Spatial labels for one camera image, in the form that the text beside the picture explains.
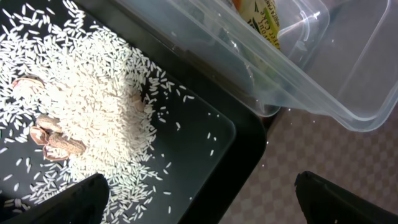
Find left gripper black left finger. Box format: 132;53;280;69
2;174;109;224

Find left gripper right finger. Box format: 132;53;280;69
294;171;397;224

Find rice pile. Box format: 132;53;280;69
1;1;208;223

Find green orange snack wrapper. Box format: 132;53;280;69
232;0;280;50

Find black waste tray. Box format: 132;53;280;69
1;1;264;223

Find dark brown serving tray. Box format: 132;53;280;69
221;109;397;223

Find peanut shell pieces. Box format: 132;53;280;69
11;75;153;164

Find clear plastic bin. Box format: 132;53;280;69
118;0;397;132

